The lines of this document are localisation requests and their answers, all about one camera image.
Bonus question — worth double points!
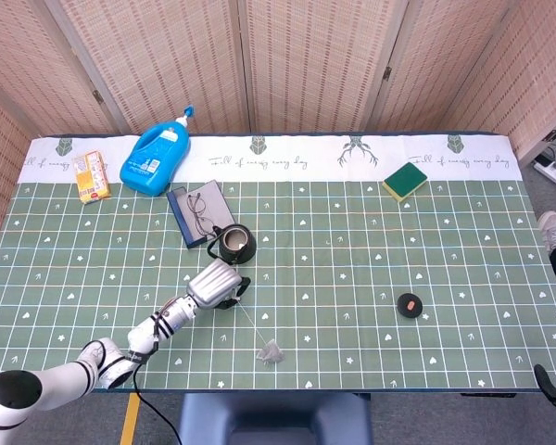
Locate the yellow cardboard box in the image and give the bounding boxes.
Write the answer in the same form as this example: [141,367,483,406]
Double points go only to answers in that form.
[72,150,112,206]

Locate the grey pyramid tea bag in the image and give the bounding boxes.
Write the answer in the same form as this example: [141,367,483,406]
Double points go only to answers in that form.
[234,299,285,366]

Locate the thin-framed eyeglasses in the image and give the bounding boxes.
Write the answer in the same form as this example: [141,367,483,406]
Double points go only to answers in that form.
[185,194,220,237]

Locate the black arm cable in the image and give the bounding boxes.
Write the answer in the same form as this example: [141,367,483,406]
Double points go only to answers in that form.
[132,363,184,445]

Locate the blue glasses case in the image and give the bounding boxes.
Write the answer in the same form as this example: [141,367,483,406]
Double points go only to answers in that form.
[166,179,236,250]

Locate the black teapot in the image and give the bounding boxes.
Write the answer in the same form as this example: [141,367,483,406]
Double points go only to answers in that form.
[207,223,257,266]

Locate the green and yellow sponge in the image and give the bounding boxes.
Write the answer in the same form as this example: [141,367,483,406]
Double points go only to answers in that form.
[382,161,429,204]

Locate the woven folding screen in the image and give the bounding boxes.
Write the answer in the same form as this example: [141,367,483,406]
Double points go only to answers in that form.
[0,0,556,242]

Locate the black teapot lid brown knob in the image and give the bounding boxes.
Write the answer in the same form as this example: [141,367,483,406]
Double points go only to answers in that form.
[397,292,423,319]

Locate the blue robot torso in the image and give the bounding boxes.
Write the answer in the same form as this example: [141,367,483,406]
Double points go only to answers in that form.
[180,392,373,445]

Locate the green grid tablecloth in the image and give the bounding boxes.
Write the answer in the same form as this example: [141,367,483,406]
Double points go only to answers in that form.
[0,133,556,394]

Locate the white shoe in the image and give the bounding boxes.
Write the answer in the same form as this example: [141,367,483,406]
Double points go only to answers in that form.
[537,210,556,255]

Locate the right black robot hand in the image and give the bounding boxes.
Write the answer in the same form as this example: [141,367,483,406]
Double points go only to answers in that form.
[534,311,556,410]

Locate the blue detergent bottle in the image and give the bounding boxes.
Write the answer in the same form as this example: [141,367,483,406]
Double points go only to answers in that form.
[119,105,196,197]

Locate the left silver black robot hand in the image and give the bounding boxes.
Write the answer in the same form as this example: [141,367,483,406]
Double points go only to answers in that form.
[186,258,252,311]

